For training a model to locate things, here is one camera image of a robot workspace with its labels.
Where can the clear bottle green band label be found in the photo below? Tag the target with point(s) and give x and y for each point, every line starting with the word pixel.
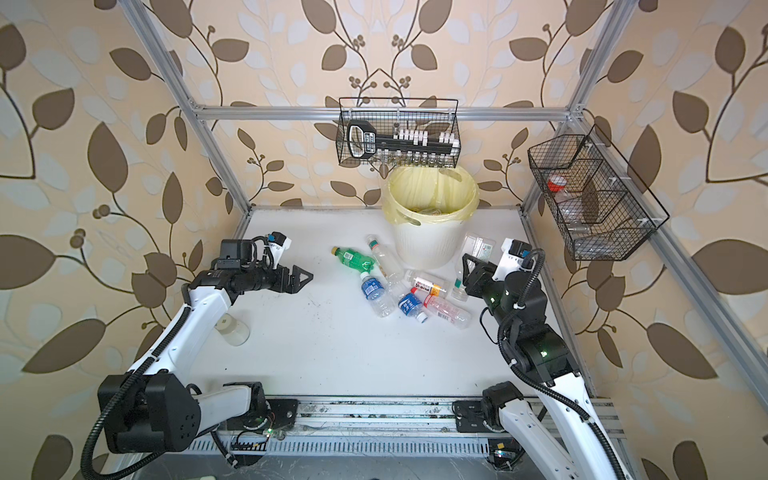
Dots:
pixel 476 246

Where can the white ribbed waste bin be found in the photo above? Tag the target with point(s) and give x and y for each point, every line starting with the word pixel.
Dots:
pixel 427 241

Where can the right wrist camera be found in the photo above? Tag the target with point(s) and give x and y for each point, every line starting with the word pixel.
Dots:
pixel 514 253

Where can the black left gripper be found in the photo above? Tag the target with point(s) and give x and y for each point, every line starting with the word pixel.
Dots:
pixel 292 286

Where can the green bottle yellow cap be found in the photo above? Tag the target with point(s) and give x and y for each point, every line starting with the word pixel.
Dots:
pixel 354 259

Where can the black wire basket wall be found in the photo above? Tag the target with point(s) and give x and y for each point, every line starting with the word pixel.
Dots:
pixel 606 210
pixel 432 113

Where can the black wire basket back wall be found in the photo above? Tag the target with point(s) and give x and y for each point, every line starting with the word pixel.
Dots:
pixel 432 113

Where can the red capped item in basket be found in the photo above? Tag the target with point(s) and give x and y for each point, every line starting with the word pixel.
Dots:
pixel 556 183

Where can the yellow bin liner bag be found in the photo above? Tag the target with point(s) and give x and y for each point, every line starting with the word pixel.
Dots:
pixel 429 196

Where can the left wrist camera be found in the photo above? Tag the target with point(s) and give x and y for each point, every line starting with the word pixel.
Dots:
pixel 263 251

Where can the black wire basket right wall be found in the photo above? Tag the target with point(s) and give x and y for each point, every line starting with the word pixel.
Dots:
pixel 606 210

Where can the water bottle blue label white cap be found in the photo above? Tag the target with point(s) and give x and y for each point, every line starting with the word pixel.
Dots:
pixel 376 295

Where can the clear bottle green red neck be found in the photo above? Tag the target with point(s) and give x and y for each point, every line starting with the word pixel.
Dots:
pixel 388 263

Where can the clear bottle red cap red print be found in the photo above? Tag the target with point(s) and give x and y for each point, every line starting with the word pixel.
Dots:
pixel 441 308

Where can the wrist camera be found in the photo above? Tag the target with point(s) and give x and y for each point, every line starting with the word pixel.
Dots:
pixel 263 251
pixel 514 253

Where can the black rack of white vials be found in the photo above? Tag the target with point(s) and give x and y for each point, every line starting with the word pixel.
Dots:
pixel 365 142

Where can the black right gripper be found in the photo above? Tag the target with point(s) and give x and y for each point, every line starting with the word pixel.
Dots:
pixel 481 277

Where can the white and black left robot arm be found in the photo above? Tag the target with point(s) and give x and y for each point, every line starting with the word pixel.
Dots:
pixel 153 409

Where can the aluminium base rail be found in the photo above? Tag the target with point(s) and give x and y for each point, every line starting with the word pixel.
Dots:
pixel 368 426

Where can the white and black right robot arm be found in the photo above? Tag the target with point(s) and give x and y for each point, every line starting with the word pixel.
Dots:
pixel 538 357

